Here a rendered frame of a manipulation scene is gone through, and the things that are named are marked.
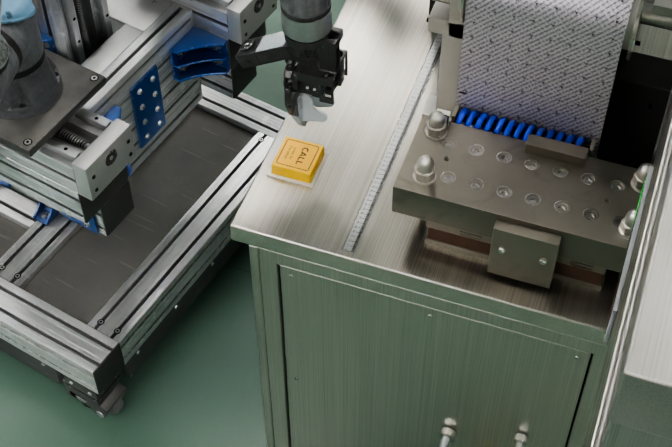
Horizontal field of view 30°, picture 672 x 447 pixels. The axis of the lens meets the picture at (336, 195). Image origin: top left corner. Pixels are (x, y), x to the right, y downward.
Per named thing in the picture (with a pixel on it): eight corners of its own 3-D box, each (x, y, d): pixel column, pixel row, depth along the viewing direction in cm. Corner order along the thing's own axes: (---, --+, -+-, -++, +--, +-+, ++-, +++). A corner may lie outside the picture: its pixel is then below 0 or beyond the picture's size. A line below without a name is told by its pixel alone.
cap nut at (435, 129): (427, 121, 200) (429, 101, 197) (449, 126, 199) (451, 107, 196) (421, 137, 198) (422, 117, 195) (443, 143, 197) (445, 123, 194)
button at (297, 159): (286, 144, 215) (285, 135, 213) (324, 154, 213) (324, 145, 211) (271, 173, 210) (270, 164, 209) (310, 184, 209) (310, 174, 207)
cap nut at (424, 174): (416, 165, 194) (417, 145, 191) (439, 171, 194) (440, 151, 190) (409, 182, 192) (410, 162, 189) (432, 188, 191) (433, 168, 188)
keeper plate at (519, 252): (490, 262, 197) (496, 218, 189) (552, 279, 195) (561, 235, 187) (485, 274, 196) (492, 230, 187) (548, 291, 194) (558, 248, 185)
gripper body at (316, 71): (332, 109, 193) (330, 51, 184) (280, 97, 195) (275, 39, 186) (348, 76, 197) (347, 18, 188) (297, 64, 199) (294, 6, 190)
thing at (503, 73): (456, 104, 203) (465, 18, 189) (600, 139, 198) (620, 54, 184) (455, 106, 203) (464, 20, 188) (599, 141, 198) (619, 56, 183)
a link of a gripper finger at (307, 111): (325, 144, 201) (323, 103, 194) (290, 135, 202) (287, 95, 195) (331, 130, 202) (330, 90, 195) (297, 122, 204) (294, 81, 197)
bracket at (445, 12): (426, 98, 222) (437, -37, 198) (462, 107, 220) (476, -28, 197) (418, 118, 219) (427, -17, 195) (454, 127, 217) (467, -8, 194)
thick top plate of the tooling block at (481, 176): (421, 139, 206) (422, 114, 201) (664, 201, 197) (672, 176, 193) (391, 211, 196) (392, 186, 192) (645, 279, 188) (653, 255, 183)
